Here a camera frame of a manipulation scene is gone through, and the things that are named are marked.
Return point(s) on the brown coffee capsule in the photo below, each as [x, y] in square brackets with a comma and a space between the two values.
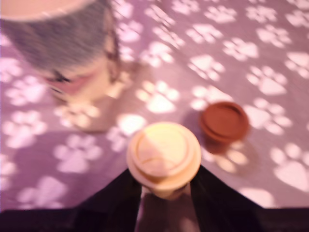
[224, 120]

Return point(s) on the paw print table cloth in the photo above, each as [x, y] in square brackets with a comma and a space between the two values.
[241, 48]

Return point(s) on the cream coffee capsule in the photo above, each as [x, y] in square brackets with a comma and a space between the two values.
[164, 149]

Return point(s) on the winter tree print coffee cup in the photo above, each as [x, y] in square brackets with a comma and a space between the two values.
[60, 48]

